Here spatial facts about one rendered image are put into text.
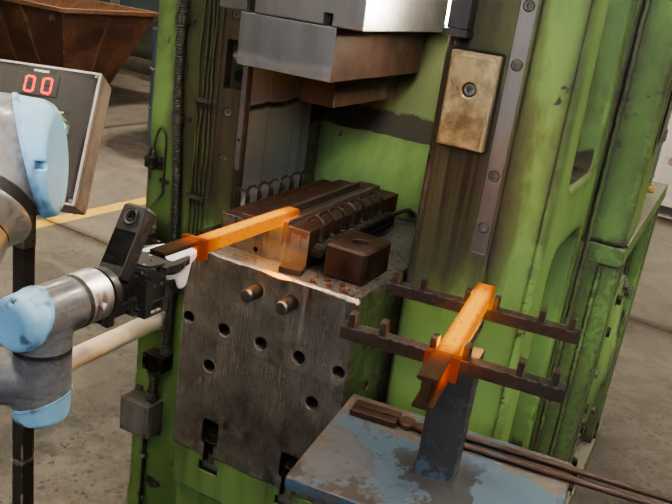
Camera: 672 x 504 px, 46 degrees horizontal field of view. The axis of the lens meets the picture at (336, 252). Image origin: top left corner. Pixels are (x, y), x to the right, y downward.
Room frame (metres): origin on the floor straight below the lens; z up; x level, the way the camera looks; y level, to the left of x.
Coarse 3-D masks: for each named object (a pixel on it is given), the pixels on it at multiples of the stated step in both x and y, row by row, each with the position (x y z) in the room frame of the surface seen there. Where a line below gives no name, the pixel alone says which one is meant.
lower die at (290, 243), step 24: (288, 192) 1.72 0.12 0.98; (312, 192) 1.71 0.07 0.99; (360, 192) 1.74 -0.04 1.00; (384, 192) 1.80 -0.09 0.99; (240, 216) 1.50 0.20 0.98; (336, 216) 1.55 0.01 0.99; (360, 216) 1.63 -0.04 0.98; (264, 240) 1.47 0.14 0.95; (288, 240) 1.44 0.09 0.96; (312, 240) 1.44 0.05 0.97; (312, 264) 1.45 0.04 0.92
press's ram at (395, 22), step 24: (240, 0) 1.51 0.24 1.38; (264, 0) 1.49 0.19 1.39; (288, 0) 1.47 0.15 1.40; (312, 0) 1.45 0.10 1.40; (336, 0) 1.43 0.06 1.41; (360, 0) 1.41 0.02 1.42; (384, 0) 1.47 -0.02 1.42; (408, 0) 1.56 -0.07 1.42; (432, 0) 1.68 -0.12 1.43; (336, 24) 1.43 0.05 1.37; (360, 24) 1.41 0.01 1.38; (384, 24) 1.48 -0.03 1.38; (408, 24) 1.58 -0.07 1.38; (432, 24) 1.70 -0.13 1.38
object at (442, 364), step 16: (480, 288) 1.21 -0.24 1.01; (464, 304) 1.13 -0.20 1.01; (480, 304) 1.14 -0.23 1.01; (464, 320) 1.07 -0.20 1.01; (480, 320) 1.12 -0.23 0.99; (448, 336) 1.00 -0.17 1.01; (464, 336) 1.01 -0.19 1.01; (432, 352) 0.92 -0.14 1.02; (448, 352) 0.95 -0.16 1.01; (432, 368) 0.88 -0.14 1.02; (448, 368) 0.92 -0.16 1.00; (432, 384) 0.86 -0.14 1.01; (416, 400) 0.86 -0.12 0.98; (432, 400) 0.87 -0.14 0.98
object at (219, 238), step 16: (288, 208) 1.50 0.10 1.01; (240, 224) 1.35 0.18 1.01; (256, 224) 1.37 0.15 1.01; (272, 224) 1.42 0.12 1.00; (176, 240) 1.20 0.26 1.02; (192, 240) 1.21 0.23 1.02; (208, 240) 1.22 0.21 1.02; (224, 240) 1.28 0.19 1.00; (240, 240) 1.32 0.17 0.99; (160, 256) 1.14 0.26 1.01
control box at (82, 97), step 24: (0, 72) 1.60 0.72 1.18; (24, 72) 1.60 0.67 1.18; (48, 72) 1.61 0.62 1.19; (72, 72) 1.61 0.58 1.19; (48, 96) 1.58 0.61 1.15; (72, 96) 1.59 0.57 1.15; (96, 96) 1.59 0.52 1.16; (72, 120) 1.56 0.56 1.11; (96, 120) 1.59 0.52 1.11; (72, 144) 1.54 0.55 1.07; (96, 144) 1.59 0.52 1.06; (72, 168) 1.51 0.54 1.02; (72, 192) 1.49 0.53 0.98
